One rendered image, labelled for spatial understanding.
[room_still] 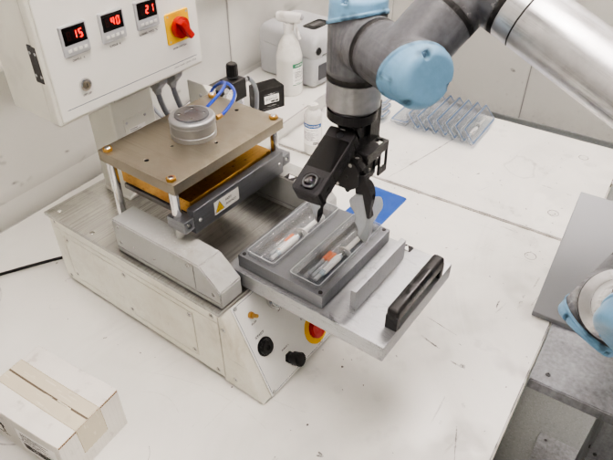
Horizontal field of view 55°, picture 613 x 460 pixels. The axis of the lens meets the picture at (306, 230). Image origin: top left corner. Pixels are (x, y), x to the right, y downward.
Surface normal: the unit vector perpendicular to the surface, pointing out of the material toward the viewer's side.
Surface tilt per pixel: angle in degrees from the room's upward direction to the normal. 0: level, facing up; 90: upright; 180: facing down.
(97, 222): 0
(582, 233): 45
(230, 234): 0
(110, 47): 90
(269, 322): 65
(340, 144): 27
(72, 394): 1
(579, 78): 90
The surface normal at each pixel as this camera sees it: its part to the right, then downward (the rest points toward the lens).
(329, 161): -0.28, -0.47
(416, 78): 0.45, 0.56
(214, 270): 0.52, -0.36
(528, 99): -0.55, 0.52
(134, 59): 0.81, 0.37
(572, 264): -0.39, -0.18
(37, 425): 0.02, -0.80
